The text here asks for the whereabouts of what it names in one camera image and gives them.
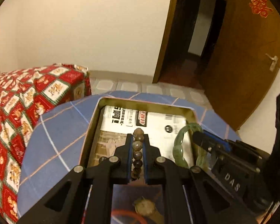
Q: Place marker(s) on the red double happiness sticker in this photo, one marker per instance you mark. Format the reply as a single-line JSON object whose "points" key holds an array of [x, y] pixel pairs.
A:
{"points": [[260, 7]]}

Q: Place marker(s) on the green jade bangle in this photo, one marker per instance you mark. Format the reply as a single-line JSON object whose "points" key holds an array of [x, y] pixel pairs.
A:
{"points": [[185, 152]]}

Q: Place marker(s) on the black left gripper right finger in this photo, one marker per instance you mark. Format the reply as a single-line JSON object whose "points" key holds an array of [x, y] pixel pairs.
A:
{"points": [[162, 171]]}

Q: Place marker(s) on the pink metal tin box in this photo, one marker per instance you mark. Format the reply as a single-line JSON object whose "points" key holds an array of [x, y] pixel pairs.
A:
{"points": [[137, 137]]}

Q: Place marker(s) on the pink plastic bangle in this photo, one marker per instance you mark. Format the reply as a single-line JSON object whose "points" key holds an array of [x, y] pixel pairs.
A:
{"points": [[122, 212]]}

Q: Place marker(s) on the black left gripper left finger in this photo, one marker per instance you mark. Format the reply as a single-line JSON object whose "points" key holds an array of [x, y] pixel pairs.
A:
{"points": [[115, 170]]}

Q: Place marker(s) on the blue plaid tablecloth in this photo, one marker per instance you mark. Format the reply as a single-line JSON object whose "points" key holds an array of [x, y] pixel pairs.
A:
{"points": [[57, 140]]}

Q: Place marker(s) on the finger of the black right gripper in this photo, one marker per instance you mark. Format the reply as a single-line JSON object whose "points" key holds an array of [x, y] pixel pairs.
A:
{"points": [[201, 138]]}

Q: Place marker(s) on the metal door handle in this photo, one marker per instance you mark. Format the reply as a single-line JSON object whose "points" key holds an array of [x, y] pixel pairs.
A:
{"points": [[274, 61]]}

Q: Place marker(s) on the red patterned bed quilt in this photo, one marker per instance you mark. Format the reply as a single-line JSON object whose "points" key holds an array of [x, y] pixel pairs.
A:
{"points": [[24, 96]]}

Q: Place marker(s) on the brown wooden door frame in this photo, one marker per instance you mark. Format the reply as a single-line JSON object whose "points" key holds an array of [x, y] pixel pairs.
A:
{"points": [[165, 40]]}

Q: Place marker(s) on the brown wooden door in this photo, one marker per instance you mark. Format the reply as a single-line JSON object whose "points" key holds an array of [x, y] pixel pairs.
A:
{"points": [[238, 74]]}

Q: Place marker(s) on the silver mesh band wristwatch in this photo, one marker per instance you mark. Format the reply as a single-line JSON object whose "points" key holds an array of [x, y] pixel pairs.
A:
{"points": [[147, 208]]}

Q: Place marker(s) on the white printed paper card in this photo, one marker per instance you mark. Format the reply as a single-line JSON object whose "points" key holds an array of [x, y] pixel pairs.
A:
{"points": [[118, 122]]}

